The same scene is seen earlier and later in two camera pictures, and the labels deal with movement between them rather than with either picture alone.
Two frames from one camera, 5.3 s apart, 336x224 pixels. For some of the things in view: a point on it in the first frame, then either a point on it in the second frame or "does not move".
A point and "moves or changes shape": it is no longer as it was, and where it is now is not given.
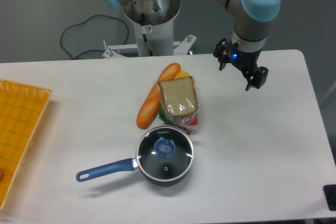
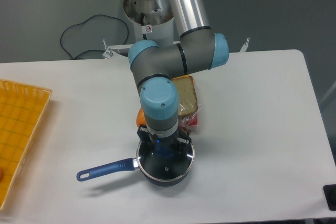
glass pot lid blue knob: (164, 147) moves or changes shape
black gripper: (245, 61) -> (165, 148)
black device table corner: (329, 191) does not move
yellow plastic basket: (22, 108) does not move
